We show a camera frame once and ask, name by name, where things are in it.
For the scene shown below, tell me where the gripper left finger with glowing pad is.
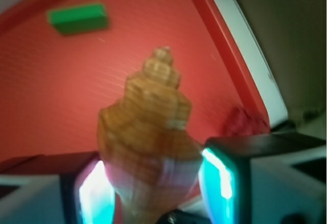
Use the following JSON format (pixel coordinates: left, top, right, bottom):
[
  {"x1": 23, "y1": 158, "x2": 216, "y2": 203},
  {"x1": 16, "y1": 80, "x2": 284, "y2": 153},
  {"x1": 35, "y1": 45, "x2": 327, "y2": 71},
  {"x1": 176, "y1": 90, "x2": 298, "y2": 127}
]
[{"x1": 1, "y1": 151, "x2": 115, "y2": 223}]

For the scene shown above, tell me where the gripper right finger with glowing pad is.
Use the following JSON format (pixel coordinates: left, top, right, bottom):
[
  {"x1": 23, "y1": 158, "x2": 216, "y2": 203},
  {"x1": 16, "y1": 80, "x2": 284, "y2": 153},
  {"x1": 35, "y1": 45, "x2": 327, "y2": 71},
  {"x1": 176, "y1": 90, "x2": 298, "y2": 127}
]
[{"x1": 200, "y1": 132, "x2": 326, "y2": 223}]

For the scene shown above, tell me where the tan spiral sea shell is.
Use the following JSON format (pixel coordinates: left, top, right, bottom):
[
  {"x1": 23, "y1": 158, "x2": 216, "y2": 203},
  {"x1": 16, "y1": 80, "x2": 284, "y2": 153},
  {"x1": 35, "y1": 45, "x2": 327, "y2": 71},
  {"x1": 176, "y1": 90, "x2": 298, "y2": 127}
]
[{"x1": 97, "y1": 47, "x2": 202, "y2": 223}]

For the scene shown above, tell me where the crumpled red cloth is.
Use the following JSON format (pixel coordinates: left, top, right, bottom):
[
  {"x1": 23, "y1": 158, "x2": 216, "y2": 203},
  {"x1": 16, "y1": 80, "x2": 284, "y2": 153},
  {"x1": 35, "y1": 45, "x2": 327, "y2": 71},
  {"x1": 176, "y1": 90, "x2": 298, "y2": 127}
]
[{"x1": 221, "y1": 106, "x2": 270, "y2": 137}]

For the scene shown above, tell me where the red plastic tray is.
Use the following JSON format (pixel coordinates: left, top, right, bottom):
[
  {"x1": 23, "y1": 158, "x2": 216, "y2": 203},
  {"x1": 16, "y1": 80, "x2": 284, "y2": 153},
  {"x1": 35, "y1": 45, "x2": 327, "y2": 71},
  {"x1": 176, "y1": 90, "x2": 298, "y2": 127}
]
[{"x1": 1, "y1": 0, "x2": 270, "y2": 162}]

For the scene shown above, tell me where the green rectangular block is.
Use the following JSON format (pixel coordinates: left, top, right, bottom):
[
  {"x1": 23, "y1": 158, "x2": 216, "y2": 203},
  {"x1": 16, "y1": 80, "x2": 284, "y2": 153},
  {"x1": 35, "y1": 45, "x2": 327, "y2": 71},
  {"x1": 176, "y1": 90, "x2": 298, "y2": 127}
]
[{"x1": 46, "y1": 3, "x2": 109, "y2": 35}]

